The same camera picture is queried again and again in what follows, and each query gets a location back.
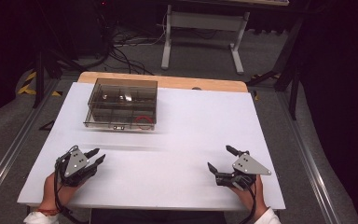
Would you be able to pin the white table sheet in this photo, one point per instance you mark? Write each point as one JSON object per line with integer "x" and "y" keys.
{"x": 174, "y": 161}

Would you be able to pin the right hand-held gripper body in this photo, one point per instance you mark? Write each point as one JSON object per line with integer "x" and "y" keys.
{"x": 248, "y": 166}

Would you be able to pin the white table frame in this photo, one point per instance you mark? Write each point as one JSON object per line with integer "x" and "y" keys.
{"x": 205, "y": 23}

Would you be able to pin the red wristband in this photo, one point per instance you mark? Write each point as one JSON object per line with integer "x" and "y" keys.
{"x": 48, "y": 212}

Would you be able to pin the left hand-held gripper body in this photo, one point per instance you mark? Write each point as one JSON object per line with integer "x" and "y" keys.
{"x": 74, "y": 165}

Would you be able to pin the aluminium floor rail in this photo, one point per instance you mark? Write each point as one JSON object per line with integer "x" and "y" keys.
{"x": 307, "y": 161}
{"x": 12, "y": 155}

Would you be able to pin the person's right hand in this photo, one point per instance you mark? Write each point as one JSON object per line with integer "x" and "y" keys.
{"x": 258, "y": 199}

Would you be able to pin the person's left hand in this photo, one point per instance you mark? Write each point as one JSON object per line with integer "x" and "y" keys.
{"x": 51, "y": 193}

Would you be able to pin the smoky clear drawer organizer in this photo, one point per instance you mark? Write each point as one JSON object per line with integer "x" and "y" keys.
{"x": 121, "y": 93}

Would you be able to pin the black metal stand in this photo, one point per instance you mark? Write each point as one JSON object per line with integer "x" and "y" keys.
{"x": 293, "y": 93}
{"x": 38, "y": 81}

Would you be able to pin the person's dark lap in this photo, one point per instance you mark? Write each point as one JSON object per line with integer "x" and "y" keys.
{"x": 158, "y": 217}

